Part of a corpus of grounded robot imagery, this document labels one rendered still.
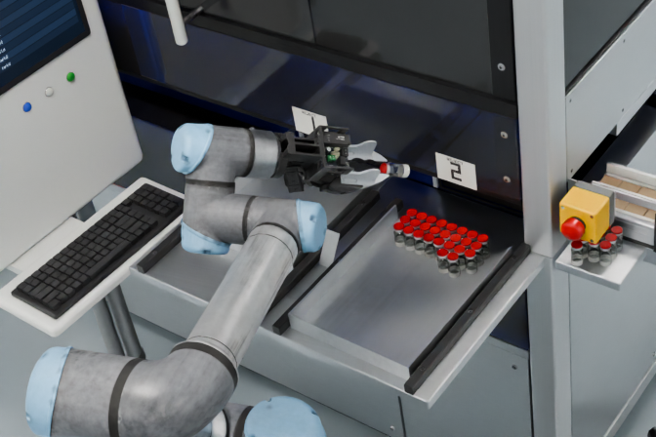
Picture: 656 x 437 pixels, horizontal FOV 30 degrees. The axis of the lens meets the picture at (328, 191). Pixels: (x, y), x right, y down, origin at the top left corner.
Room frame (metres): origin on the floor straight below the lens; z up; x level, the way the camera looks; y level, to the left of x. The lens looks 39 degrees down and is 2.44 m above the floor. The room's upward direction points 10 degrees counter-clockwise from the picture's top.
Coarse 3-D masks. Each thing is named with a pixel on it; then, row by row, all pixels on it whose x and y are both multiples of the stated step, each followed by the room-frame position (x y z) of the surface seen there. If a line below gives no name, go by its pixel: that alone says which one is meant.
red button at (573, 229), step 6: (564, 222) 1.58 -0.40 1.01; (570, 222) 1.58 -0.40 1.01; (576, 222) 1.57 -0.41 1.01; (564, 228) 1.58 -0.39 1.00; (570, 228) 1.57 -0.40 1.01; (576, 228) 1.57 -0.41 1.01; (582, 228) 1.57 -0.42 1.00; (564, 234) 1.58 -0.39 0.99; (570, 234) 1.57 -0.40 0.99; (576, 234) 1.56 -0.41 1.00; (582, 234) 1.56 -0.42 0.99; (576, 240) 1.57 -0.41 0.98
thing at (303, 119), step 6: (294, 108) 2.02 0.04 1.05; (294, 114) 2.02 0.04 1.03; (300, 114) 2.01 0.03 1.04; (306, 114) 2.00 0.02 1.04; (312, 114) 1.99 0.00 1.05; (300, 120) 2.01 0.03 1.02; (306, 120) 2.00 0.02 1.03; (318, 120) 1.98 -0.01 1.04; (324, 120) 1.97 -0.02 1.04; (300, 126) 2.02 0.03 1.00; (306, 126) 2.00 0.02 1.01; (306, 132) 2.01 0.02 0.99
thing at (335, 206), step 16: (240, 192) 1.99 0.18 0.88; (256, 192) 1.98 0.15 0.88; (272, 192) 1.97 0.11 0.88; (288, 192) 1.96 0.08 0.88; (304, 192) 1.96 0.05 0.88; (320, 192) 1.95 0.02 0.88; (352, 192) 1.93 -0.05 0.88; (368, 192) 1.90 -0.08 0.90; (336, 208) 1.89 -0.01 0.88; (352, 208) 1.86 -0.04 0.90; (336, 224) 1.82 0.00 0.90; (304, 256) 1.74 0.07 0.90
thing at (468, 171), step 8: (440, 160) 1.79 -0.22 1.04; (448, 160) 1.77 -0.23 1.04; (456, 160) 1.76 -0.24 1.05; (440, 168) 1.79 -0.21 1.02; (448, 168) 1.78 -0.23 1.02; (456, 168) 1.76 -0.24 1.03; (464, 168) 1.75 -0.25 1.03; (472, 168) 1.74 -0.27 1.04; (440, 176) 1.79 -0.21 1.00; (448, 176) 1.78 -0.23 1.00; (456, 176) 1.76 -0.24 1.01; (464, 176) 1.75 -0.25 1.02; (472, 176) 1.74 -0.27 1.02; (464, 184) 1.75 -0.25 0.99; (472, 184) 1.74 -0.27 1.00
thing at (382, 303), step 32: (384, 224) 1.79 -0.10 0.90; (352, 256) 1.72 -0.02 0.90; (384, 256) 1.72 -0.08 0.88; (416, 256) 1.71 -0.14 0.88; (320, 288) 1.64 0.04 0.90; (352, 288) 1.65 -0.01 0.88; (384, 288) 1.64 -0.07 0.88; (416, 288) 1.62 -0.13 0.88; (448, 288) 1.61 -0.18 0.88; (480, 288) 1.57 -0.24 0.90; (320, 320) 1.58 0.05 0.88; (352, 320) 1.57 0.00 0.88; (384, 320) 1.55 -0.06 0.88; (416, 320) 1.54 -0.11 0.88; (448, 320) 1.49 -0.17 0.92; (352, 352) 1.48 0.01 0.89; (384, 352) 1.48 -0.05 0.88; (416, 352) 1.46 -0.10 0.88
